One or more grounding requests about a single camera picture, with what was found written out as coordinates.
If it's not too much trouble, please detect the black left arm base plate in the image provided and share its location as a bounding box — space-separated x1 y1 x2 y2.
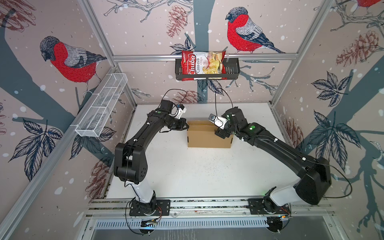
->
127 199 171 217

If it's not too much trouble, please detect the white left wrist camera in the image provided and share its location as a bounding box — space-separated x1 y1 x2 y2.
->
175 104 187 119

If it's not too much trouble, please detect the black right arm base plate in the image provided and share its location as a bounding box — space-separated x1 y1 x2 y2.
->
248 198 291 215

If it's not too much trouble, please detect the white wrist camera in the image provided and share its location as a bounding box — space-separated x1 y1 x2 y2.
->
175 104 187 119
208 114 228 130

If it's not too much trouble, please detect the aluminium front rail frame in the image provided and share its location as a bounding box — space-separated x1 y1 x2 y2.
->
85 197 335 233

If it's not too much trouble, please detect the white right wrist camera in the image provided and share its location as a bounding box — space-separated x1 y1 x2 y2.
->
208 114 228 130

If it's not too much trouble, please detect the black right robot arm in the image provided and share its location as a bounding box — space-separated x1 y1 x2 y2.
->
209 107 332 207

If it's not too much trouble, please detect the brown cardboard paper box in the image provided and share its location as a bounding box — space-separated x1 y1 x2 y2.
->
187 121 233 149

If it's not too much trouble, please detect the white mesh wall shelf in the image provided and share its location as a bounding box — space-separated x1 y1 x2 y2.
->
75 73 128 138

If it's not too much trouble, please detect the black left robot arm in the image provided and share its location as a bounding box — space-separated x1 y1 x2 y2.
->
114 100 189 205

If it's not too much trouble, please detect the black wire wall basket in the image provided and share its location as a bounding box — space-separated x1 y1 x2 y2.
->
175 58 240 81

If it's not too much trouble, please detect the red cassava chips bag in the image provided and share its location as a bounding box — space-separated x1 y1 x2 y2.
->
182 51 226 75

